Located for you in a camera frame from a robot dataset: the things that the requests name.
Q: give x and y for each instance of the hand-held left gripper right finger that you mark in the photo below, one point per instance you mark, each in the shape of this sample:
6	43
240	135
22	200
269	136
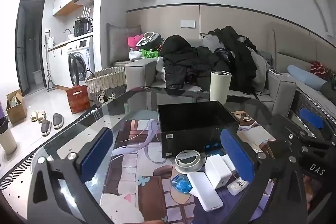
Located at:
236	155

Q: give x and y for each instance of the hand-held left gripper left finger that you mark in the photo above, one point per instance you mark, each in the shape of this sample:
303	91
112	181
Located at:
97	153

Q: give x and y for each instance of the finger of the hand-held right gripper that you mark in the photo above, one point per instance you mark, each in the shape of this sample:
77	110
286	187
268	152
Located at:
291	132
311	116

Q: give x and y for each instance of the small white charger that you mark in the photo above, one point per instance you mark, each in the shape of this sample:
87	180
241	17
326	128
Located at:
229	161

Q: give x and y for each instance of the large white plug charger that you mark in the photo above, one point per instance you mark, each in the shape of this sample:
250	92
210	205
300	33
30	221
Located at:
218	171

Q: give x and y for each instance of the small white bottle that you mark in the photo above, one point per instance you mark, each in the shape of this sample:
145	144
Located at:
236	186

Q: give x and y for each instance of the black cardboard box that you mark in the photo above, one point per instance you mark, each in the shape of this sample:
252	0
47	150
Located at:
194	134

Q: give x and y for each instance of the printed table mat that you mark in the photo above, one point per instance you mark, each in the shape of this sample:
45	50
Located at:
136	161

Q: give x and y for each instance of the blue pillow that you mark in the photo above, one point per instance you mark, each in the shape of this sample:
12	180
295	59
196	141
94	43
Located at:
305	77

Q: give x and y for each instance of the white power bank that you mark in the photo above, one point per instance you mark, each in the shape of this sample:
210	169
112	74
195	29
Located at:
204	191

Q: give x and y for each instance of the red knit cloth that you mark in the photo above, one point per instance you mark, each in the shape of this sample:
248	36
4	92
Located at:
320	69

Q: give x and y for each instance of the grey slipper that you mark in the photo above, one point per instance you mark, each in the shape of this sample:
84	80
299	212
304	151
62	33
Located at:
46	127
58	121

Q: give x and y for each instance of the red box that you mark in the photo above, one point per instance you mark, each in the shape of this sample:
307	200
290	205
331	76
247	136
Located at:
78	99

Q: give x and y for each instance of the grey garment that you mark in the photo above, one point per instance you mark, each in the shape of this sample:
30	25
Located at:
261	71

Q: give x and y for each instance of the beige slippers pair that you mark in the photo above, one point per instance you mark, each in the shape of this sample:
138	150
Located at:
38	116

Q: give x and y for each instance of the wicker basket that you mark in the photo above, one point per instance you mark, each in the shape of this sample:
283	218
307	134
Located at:
105	82

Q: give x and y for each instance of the cream tumbler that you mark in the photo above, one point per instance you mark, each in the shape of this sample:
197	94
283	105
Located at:
220	86

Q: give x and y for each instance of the brown cardboard box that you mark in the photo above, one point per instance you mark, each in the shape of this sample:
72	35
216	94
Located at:
17	111

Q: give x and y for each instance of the cream bottle with black lid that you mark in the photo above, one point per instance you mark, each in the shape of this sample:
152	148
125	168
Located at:
8	138

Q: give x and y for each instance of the grey sofa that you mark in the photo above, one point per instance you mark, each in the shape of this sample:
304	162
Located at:
141	74

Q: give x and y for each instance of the upright mop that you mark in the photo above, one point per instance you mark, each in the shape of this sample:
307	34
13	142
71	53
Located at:
49	74

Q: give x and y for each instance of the black clothing pile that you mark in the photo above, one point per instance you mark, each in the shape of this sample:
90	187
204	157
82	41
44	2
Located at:
239	56

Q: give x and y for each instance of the white washing machine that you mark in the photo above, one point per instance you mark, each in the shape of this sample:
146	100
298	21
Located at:
84	61

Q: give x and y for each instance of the white waste bin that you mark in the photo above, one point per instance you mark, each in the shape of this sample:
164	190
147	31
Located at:
37	77

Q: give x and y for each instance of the white cloth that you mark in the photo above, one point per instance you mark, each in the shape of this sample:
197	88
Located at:
160	67

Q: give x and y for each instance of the black padded jacket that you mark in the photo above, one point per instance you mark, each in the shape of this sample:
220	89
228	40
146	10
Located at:
183	61

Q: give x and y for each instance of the green bag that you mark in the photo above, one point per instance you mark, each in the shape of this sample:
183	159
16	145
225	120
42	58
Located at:
149	53

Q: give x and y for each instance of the grey cushion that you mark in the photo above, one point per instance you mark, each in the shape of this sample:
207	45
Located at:
120	42

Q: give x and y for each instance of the pink plush toy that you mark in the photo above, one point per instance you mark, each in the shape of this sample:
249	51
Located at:
133	41

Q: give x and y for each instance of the white kettle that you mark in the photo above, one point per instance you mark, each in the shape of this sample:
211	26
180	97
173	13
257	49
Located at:
51	41

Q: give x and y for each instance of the black and white helmet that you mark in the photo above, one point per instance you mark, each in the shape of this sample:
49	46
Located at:
148	38

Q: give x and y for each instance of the black kitchen appliance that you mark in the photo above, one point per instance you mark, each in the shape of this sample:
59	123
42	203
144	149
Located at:
81	27

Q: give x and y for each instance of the black framed door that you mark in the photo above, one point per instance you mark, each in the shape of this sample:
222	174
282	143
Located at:
29	45

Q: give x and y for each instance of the white router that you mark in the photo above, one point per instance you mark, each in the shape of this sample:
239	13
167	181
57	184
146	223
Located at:
86	13

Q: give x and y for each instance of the wall switch plate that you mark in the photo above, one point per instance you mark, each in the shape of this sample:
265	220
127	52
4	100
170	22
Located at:
188	23

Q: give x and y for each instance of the white wall cabinet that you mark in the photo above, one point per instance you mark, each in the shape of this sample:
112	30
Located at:
68	0

